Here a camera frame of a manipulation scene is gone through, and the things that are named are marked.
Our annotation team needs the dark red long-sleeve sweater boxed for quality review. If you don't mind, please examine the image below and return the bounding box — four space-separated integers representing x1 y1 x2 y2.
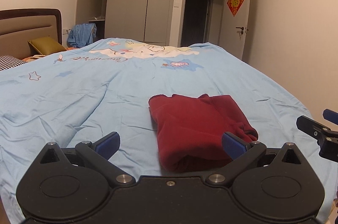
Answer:
148 94 258 172

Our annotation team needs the blue clothes pile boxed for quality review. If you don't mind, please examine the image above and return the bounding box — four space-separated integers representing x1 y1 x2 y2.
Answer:
67 23 97 49

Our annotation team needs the white bedroom door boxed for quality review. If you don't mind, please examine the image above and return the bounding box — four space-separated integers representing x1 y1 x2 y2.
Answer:
219 0 250 59

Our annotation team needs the light blue cartoon duvet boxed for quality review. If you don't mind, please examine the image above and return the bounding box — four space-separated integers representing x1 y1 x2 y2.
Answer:
1 38 337 223

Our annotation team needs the olive yellow pillow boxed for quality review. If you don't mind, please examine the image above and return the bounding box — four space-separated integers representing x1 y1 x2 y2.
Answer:
28 37 66 55

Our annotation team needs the checkered pillow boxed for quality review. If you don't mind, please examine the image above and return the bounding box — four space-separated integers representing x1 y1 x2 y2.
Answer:
0 55 26 71

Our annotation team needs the red fu door decoration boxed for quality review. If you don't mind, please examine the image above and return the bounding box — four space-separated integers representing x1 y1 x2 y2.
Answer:
227 0 245 16

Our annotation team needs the brown beige bed headboard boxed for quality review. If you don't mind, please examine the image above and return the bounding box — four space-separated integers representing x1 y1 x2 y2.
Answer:
1 8 63 59

